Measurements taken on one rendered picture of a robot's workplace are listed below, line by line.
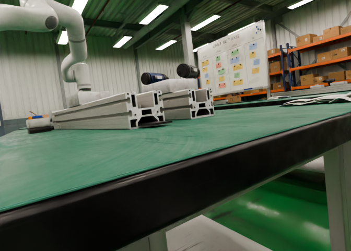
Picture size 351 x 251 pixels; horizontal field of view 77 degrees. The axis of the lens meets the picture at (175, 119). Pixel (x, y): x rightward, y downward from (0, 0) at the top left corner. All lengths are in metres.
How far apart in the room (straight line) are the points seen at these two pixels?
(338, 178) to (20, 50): 12.54
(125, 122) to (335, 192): 0.53
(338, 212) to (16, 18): 1.28
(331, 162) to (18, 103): 12.06
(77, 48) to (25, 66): 11.17
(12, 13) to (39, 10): 0.10
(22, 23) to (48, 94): 11.19
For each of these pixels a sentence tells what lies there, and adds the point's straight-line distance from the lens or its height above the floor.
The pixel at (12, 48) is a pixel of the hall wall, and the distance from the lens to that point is 12.70.
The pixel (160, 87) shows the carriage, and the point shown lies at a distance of 0.70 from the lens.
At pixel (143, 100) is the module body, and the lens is 0.57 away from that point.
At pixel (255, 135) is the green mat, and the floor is 0.78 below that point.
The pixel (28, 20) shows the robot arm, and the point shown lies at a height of 1.25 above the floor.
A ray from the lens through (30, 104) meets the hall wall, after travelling 12.25.
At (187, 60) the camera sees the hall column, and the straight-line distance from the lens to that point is 9.59.
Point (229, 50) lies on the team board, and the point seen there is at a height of 1.68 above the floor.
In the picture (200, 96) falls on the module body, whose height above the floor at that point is 0.84.
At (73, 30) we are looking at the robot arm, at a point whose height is 1.27.
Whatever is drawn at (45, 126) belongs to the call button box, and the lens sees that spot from 1.10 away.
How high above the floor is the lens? 0.82
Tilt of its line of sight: 3 degrees down
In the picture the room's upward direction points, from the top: 7 degrees counter-clockwise
